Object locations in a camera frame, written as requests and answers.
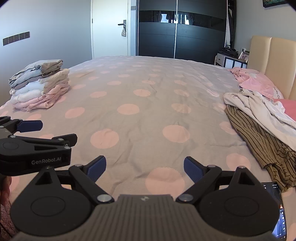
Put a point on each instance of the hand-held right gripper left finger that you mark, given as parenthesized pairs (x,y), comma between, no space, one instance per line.
(97,167)

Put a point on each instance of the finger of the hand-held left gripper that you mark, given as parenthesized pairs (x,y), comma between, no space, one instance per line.
(31,126)
(69,140)

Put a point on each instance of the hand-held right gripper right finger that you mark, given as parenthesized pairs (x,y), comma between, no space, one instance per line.
(192,169)

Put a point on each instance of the stack of folded clothes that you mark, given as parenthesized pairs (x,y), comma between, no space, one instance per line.
(39,92)

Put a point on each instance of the hanging clothes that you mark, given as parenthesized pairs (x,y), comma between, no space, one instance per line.
(228,32)

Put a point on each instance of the purple fuzzy robe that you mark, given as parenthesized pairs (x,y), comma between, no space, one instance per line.
(5,222)

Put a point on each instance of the brown striped garment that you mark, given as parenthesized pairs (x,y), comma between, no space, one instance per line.
(254,139)

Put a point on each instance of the pale crumpled garment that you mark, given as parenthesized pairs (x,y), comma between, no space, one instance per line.
(242,104)

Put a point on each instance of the grey pink-dotted bed cover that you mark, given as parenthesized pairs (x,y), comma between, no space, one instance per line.
(143,92)

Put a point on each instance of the black smartphone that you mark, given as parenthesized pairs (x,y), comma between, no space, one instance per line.
(278,208)

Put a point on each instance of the pink printed garment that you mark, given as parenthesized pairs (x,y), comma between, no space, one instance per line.
(254,83)

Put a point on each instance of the white door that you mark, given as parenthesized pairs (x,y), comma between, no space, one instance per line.
(104,34)

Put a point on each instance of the white nightstand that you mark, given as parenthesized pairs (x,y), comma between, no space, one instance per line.
(227,62)

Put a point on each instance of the pink pillow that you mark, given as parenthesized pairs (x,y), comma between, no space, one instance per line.
(290,106)

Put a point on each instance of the hanging door tag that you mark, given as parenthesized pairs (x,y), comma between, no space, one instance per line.
(123,32)

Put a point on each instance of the black bag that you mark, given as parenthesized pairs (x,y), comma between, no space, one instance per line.
(227,52)

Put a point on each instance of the black wardrobe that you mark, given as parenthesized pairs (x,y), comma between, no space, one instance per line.
(157,44)

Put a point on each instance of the beige padded headboard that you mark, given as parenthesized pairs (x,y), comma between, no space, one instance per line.
(272,58)

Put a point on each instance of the dark wall switch panel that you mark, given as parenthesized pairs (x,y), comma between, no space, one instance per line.
(16,38)

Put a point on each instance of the photo frame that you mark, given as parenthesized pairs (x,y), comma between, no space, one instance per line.
(244,56)

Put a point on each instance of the framed wall picture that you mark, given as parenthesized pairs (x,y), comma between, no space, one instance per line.
(272,2)

